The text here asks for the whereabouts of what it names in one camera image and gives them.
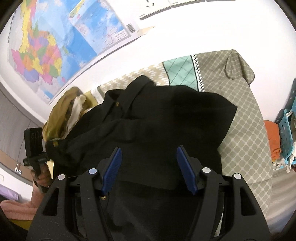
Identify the black garment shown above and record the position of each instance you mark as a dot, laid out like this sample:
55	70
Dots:
157	120

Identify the person's left forearm pink sleeve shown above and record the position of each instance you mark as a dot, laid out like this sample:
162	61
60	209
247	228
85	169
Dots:
20	207

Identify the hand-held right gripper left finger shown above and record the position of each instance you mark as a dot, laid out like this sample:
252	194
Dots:
112	172

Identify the white wall socket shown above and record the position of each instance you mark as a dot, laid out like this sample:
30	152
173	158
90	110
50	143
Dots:
155	10

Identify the purple cloth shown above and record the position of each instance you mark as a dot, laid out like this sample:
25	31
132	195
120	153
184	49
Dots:
8	192

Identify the metal wall hook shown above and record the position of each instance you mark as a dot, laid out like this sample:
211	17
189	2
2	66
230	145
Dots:
17	169

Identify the white cloth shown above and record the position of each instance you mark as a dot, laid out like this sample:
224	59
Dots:
75	111

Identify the orange cloth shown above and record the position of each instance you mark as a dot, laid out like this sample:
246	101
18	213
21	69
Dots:
272	139

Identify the multicoloured country wall map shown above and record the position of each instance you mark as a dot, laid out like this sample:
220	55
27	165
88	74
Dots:
39	53

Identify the patchwork patterned bed sheet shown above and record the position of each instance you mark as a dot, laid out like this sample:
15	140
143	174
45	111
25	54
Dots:
245	129

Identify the teal perforated plastic basket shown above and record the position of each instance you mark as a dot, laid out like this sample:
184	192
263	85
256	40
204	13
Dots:
285	136

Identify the blue world wall map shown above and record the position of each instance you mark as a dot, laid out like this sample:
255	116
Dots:
99	20

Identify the person's left hand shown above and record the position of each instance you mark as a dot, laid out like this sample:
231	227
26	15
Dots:
46	177

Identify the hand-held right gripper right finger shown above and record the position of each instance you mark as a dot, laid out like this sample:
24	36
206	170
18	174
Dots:
186	172

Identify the mustard yellow garment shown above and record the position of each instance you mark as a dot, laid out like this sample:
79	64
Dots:
57	111

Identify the grey wood-grain panel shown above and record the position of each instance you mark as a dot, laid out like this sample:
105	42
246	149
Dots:
13	120

